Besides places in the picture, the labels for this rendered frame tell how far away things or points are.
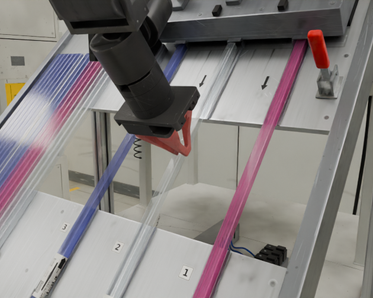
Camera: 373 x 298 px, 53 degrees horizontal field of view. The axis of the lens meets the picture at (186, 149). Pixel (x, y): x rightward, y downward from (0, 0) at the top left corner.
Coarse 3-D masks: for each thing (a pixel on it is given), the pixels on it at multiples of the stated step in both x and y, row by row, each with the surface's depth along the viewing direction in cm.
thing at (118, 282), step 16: (224, 64) 60; (208, 96) 57; (192, 128) 55; (176, 160) 53; (160, 192) 50; (160, 208) 50; (144, 224) 49; (144, 240) 48; (128, 256) 47; (128, 272) 46; (112, 288) 45
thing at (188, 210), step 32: (192, 192) 134; (224, 192) 134; (160, 224) 107; (192, 224) 107; (256, 224) 107; (288, 224) 107; (352, 224) 107; (288, 256) 89; (352, 256) 89; (320, 288) 77; (352, 288) 77
